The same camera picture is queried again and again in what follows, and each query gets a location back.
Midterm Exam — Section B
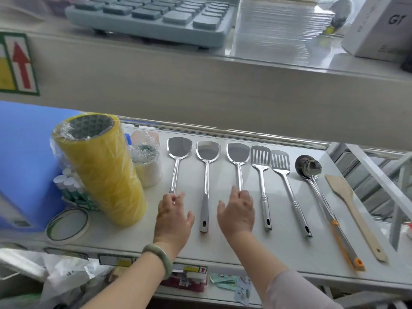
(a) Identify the person's left forearm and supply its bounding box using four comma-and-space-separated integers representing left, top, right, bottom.
81, 243, 181, 309

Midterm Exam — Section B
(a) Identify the white metal rack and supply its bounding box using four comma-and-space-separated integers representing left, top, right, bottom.
326, 142, 412, 252

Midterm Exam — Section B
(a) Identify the clear flat tape roll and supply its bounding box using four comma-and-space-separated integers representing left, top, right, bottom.
45, 207, 91, 245

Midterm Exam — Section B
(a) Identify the teal packaged item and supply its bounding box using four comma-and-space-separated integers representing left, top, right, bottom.
209, 272, 252, 307

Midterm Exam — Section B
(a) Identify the shelf price label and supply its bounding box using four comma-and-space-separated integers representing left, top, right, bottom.
98, 253, 136, 268
172, 263, 208, 275

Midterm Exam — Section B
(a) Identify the crumpled clear plastic bag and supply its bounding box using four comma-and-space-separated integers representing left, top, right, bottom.
0, 247, 114, 309

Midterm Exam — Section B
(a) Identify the person's right forearm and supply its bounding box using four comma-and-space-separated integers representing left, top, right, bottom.
226, 232, 344, 309

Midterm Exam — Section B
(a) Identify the person's left hand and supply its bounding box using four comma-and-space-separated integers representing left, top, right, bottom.
153, 192, 195, 253

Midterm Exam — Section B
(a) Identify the chrome shelf rail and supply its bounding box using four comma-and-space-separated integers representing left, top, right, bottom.
117, 116, 407, 155

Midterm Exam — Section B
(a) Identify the red arrow sticker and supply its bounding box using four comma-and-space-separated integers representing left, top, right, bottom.
0, 32, 40, 96

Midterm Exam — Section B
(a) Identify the steel ladle with orange handle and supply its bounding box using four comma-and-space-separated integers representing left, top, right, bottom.
295, 154, 366, 272

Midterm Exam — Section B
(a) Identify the grey-blue calculator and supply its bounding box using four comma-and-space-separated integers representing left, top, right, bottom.
64, 0, 238, 49

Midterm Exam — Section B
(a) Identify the steel slotted turner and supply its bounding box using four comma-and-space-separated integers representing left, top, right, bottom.
250, 145, 273, 231
270, 150, 313, 238

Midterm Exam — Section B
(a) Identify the white cardboard box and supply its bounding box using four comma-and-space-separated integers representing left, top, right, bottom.
341, 0, 412, 63

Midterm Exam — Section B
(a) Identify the group of white glue bottles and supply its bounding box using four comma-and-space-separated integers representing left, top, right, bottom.
53, 167, 98, 211

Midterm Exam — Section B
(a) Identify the wooden spatula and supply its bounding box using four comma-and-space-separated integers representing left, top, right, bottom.
325, 174, 389, 263

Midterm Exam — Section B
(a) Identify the wrapped stack of yellow tape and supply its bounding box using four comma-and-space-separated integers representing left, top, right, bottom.
51, 113, 148, 227

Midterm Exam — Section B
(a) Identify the blue plastic sheet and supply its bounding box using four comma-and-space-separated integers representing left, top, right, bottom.
0, 101, 82, 233

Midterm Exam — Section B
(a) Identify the steel solid spatula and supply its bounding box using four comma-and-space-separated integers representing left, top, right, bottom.
226, 143, 251, 192
167, 137, 193, 203
196, 141, 221, 233

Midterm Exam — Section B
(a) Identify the person's right hand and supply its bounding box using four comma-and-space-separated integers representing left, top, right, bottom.
217, 186, 256, 242

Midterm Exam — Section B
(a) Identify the red packaged item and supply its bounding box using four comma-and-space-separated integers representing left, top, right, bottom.
160, 272, 207, 293

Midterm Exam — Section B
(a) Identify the green jade bangle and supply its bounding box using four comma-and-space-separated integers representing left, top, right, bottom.
142, 243, 174, 280

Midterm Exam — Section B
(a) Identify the grey oval tool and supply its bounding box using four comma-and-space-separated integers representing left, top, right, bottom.
323, 0, 353, 36

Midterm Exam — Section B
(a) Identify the stack of clear plastic bags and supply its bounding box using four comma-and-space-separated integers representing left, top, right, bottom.
231, 0, 336, 63

